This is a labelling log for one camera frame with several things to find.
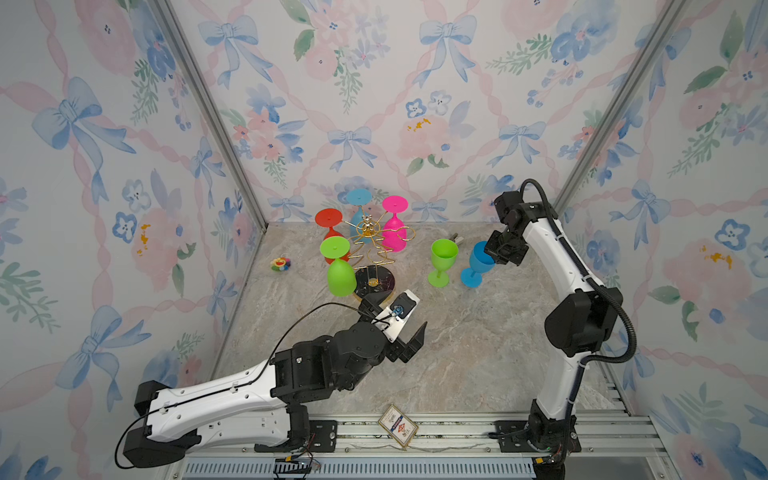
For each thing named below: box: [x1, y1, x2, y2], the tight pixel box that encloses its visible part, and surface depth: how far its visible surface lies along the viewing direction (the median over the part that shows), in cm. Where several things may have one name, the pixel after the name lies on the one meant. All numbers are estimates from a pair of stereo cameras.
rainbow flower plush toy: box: [271, 257, 291, 272], surface depth 108 cm
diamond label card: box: [377, 404, 419, 447], surface depth 76 cm
